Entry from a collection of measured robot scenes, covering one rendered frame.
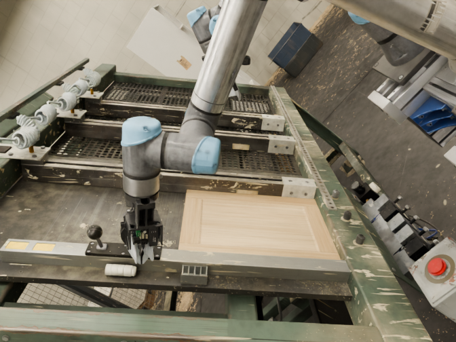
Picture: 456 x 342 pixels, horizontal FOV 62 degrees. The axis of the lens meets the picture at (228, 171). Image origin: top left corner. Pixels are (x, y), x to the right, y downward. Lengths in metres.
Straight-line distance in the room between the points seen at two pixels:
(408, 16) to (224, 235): 0.82
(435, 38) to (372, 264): 0.71
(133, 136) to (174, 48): 4.31
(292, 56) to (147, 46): 1.94
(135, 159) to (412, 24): 0.52
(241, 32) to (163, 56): 4.32
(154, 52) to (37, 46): 2.47
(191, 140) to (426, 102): 0.86
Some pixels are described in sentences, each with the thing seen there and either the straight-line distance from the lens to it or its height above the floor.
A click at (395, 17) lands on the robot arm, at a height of 1.41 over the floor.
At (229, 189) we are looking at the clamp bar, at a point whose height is 1.17.
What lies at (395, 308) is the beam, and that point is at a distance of 1.08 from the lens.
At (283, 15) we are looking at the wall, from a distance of 6.44.
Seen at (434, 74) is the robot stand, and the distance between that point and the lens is 1.37.
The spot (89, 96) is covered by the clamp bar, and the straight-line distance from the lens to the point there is 2.13.
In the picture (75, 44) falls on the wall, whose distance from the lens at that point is 6.76.
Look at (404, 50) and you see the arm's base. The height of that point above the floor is 1.08.
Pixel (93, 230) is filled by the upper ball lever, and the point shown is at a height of 1.55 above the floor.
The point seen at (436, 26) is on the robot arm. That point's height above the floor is 1.36.
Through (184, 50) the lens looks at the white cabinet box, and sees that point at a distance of 5.01.
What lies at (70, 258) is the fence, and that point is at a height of 1.55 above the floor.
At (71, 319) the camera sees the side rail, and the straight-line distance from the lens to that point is 0.94.
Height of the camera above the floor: 1.64
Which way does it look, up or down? 18 degrees down
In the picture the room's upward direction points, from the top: 56 degrees counter-clockwise
